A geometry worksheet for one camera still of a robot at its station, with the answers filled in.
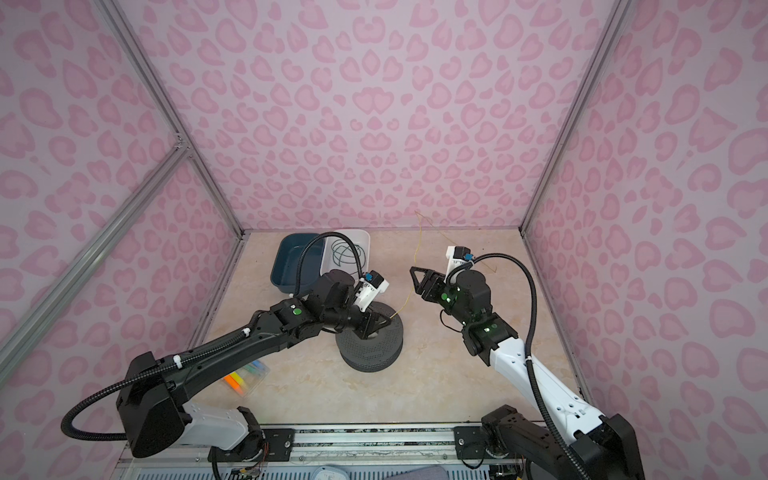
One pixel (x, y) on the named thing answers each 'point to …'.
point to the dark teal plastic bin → (285, 261)
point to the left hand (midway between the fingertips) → (392, 318)
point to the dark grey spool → (377, 351)
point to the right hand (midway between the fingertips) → (417, 270)
